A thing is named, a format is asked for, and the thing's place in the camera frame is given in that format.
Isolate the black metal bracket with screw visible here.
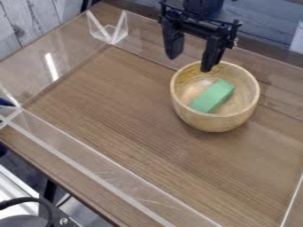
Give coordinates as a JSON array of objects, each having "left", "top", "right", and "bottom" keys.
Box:
[{"left": 37, "top": 199, "right": 81, "bottom": 227}]

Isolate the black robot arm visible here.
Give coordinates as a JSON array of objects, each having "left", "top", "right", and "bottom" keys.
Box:
[{"left": 158, "top": 0, "right": 241, "bottom": 73}]

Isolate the clear acrylic barrier wall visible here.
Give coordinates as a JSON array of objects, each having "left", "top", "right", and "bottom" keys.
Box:
[{"left": 0, "top": 11, "right": 303, "bottom": 227}]

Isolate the clear acrylic corner bracket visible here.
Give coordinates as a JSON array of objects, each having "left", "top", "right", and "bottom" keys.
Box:
[{"left": 86, "top": 11, "right": 128, "bottom": 45}]

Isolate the green rectangular block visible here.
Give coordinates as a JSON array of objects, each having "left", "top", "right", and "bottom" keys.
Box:
[{"left": 189, "top": 79, "right": 234, "bottom": 114}]

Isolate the black table leg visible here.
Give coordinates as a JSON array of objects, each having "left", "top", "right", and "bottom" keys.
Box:
[{"left": 43, "top": 180, "right": 57, "bottom": 203}]

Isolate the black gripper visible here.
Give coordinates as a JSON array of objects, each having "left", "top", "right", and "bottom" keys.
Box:
[{"left": 158, "top": 0, "right": 241, "bottom": 73}]

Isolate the blue object at left edge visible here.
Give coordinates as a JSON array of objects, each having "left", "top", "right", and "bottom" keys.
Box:
[{"left": 0, "top": 98, "right": 14, "bottom": 106}]

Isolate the black cable loop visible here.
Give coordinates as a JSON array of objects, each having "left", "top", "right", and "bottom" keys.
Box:
[{"left": 0, "top": 197, "right": 54, "bottom": 227}]

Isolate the light wooden bowl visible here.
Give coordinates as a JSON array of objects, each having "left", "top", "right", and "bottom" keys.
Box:
[{"left": 170, "top": 61, "right": 260, "bottom": 132}]

